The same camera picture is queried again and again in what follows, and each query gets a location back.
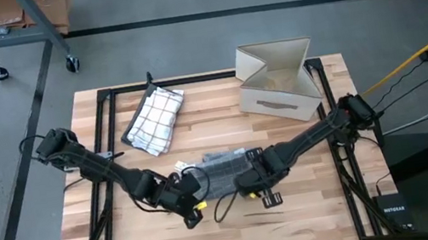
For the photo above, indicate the black aluminium table frame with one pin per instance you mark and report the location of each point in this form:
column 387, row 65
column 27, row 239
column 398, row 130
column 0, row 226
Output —
column 173, row 82

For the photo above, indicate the black network switch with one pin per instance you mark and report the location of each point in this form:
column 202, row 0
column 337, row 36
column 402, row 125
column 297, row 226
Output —
column 394, row 212

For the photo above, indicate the brown cardboard sheet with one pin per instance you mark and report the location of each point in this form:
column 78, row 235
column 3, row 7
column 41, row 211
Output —
column 3, row 13

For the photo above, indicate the grey white-checked towel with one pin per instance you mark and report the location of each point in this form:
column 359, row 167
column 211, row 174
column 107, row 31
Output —
column 222, row 170

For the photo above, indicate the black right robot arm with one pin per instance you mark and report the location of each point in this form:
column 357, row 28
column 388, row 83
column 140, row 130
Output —
column 319, row 131

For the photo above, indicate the white red-checked towel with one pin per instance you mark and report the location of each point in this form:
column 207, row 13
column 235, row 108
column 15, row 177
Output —
column 156, row 120

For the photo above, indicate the small black clamp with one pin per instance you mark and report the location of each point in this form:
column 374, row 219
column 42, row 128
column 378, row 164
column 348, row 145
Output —
column 149, row 78

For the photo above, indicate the beige fabric storage box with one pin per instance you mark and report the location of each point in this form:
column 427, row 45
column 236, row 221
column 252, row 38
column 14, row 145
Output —
column 280, row 101

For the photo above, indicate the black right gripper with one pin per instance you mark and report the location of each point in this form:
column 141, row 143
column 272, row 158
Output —
column 263, row 170

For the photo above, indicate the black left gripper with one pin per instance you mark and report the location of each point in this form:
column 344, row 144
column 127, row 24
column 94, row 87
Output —
column 178, row 194

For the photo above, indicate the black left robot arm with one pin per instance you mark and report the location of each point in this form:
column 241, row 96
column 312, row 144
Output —
column 96, row 164

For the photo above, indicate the small black mount bracket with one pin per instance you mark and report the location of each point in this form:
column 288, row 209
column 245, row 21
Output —
column 105, row 155

